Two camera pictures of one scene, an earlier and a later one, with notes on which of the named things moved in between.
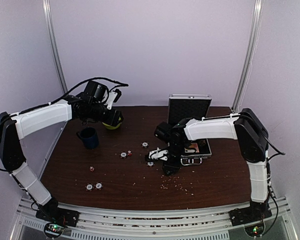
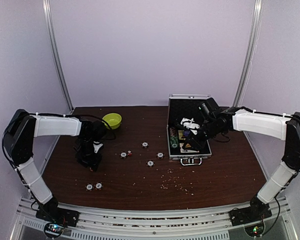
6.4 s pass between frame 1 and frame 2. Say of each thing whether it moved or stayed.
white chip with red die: stayed
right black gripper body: moved
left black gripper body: moved
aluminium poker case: stayed
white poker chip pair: stayed
